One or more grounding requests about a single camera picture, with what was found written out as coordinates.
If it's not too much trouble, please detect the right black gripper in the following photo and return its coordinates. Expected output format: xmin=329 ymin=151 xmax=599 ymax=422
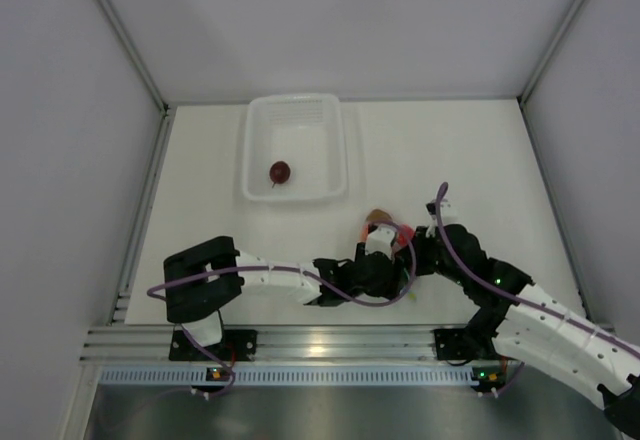
xmin=397 ymin=225 xmax=469 ymax=286

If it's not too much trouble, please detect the clear zip top bag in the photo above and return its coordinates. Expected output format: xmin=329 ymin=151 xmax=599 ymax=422
xmin=359 ymin=208 xmax=415 ymax=300

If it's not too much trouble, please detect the fake red apple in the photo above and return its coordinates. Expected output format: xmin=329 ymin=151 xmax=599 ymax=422
xmin=392 ymin=224 xmax=415 ymax=252

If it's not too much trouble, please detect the fake dark red plum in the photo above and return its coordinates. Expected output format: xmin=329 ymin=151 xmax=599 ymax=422
xmin=269 ymin=160 xmax=291 ymax=188

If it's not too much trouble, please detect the fake orange peach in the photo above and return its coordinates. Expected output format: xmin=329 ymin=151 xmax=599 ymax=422
xmin=359 ymin=224 xmax=370 ymax=242

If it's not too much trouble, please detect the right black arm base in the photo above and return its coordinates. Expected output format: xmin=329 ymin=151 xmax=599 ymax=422
xmin=433 ymin=328 xmax=493 ymax=366

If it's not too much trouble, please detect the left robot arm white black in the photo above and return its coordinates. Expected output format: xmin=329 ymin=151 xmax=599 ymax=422
xmin=163 ymin=236 xmax=408 ymax=360

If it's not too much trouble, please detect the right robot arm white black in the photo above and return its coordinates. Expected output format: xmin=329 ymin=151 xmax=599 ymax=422
xmin=411 ymin=224 xmax=639 ymax=439

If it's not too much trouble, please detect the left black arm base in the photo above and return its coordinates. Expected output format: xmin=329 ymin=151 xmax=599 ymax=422
xmin=168 ymin=328 xmax=258 ymax=363

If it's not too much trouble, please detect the fake brown kiwi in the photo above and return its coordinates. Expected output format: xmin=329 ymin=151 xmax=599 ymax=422
xmin=366 ymin=208 xmax=392 ymax=223

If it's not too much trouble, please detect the white plastic basket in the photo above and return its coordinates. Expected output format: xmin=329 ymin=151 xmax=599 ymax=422
xmin=240 ymin=93 xmax=348 ymax=203

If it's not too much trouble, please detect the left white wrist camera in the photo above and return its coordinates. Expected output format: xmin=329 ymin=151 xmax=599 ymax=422
xmin=364 ymin=225 xmax=397 ymax=258

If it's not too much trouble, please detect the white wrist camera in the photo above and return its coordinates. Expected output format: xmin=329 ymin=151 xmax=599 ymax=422
xmin=426 ymin=199 xmax=458 ymax=225
xmin=364 ymin=225 xmax=397 ymax=258

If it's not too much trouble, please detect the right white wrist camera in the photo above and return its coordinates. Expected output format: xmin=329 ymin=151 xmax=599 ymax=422
xmin=426 ymin=199 xmax=458 ymax=225

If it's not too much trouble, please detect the white slotted cable duct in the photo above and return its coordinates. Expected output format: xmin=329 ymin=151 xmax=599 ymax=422
xmin=100 ymin=366 xmax=505 ymax=387

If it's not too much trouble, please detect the aluminium mounting rail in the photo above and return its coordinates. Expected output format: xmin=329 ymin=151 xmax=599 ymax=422
xmin=80 ymin=324 xmax=439 ymax=364

